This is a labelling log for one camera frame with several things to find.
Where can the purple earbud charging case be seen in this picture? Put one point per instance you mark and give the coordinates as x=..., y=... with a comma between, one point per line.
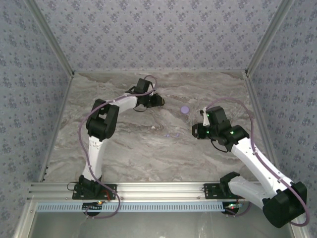
x=185, y=109

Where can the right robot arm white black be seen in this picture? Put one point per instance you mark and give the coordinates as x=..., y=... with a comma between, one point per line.
x=257, y=163

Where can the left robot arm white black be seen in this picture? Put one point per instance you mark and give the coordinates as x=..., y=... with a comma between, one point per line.
x=95, y=158

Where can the small black control board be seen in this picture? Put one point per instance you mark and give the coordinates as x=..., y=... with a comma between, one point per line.
x=92, y=206
x=231, y=207

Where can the grey metal sheet tray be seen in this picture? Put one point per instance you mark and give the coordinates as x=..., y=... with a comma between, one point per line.
x=161, y=225

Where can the slotted aluminium table rail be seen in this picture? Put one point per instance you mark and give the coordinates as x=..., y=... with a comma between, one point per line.
x=59, y=124
x=261, y=124

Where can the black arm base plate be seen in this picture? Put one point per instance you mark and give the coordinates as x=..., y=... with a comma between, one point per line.
x=210, y=193
x=76, y=193

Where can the wide aluminium mounting rail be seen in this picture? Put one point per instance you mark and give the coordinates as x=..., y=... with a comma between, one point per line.
x=161, y=191

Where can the aluminium upright post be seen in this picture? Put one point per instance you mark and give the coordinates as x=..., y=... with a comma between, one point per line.
x=267, y=37
x=54, y=39

